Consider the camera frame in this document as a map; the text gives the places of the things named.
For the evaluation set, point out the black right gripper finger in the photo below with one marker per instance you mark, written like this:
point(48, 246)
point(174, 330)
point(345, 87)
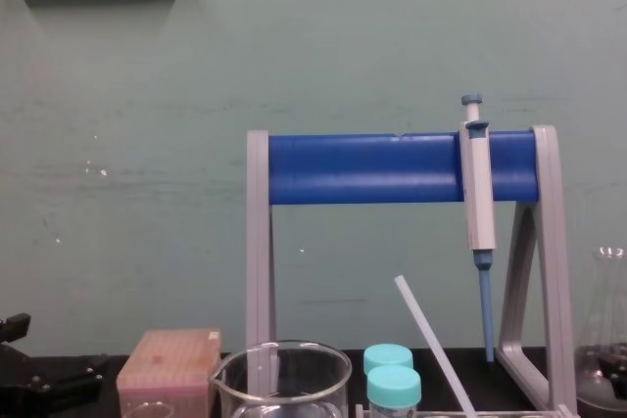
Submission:
point(612, 364)

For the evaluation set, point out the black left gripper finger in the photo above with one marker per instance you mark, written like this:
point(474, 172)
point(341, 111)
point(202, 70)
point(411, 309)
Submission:
point(14, 327)
point(68, 379)

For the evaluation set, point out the clear glass stirring rod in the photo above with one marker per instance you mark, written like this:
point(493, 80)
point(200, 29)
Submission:
point(431, 339)

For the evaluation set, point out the clear glass conical flask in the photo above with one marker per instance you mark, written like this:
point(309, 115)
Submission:
point(605, 300)

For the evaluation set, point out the pink pipette tip box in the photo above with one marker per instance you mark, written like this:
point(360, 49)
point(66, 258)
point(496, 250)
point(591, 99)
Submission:
point(166, 364)

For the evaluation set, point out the clear plastic tube rack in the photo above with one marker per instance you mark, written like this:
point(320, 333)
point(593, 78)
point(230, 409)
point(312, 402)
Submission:
point(490, 414)

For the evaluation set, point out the white and blue pipette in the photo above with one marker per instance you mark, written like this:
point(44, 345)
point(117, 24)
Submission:
point(479, 193)

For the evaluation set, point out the teal capped sample tube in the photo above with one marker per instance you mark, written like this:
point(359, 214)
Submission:
point(388, 355)
point(394, 386)

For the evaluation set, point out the large clear glass beaker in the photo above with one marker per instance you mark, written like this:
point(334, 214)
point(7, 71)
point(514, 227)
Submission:
point(338, 379)

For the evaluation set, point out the grey pipette stand blue bar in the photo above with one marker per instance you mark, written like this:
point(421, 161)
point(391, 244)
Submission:
point(367, 168)

